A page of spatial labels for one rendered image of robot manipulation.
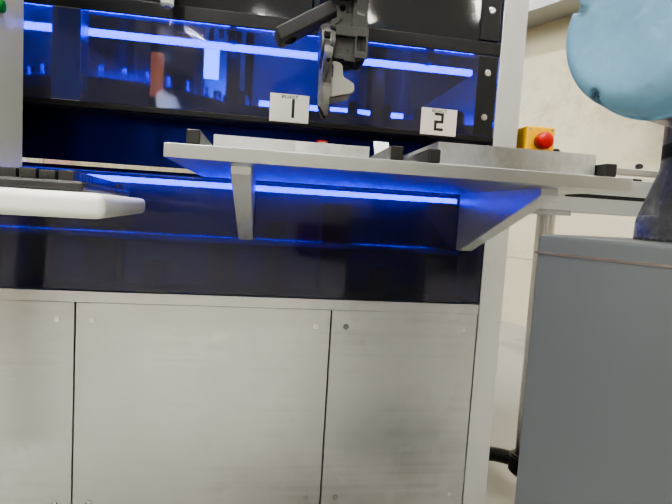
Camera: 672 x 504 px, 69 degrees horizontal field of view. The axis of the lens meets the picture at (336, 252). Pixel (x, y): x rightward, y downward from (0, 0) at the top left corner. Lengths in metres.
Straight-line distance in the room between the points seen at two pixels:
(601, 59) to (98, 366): 1.06
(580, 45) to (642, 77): 0.06
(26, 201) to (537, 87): 3.95
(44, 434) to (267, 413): 0.48
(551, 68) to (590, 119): 0.53
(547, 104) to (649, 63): 3.74
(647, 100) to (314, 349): 0.86
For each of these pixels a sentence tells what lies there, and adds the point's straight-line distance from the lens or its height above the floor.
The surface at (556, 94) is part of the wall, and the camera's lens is 4.17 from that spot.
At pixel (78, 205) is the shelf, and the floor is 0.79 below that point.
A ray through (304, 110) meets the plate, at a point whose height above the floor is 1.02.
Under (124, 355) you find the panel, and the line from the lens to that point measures 1.17.
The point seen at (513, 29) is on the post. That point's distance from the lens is 1.30.
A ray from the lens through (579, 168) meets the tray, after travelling 0.87.
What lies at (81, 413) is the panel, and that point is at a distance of 1.24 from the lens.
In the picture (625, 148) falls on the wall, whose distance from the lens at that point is 3.85.
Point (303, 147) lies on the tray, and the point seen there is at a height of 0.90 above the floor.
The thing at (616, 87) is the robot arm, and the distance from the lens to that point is 0.47.
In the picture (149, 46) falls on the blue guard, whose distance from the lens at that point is 1.16.
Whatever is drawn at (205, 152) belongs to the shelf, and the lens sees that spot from 0.70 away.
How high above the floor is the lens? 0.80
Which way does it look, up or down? 4 degrees down
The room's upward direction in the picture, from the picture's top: 3 degrees clockwise
